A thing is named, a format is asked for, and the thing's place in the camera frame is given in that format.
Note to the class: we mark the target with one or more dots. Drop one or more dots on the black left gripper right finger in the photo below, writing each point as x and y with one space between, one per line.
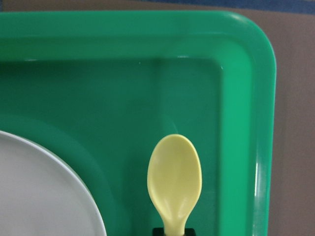
189 232

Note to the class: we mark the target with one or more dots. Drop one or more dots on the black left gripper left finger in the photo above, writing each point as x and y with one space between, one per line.
158 232

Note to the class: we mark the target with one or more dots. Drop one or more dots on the yellow plastic spoon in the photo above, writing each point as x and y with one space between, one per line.
174 181

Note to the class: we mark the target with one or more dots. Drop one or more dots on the white round plate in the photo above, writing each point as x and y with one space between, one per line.
40 195

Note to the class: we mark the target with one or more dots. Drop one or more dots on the green plastic tray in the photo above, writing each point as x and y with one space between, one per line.
101 88

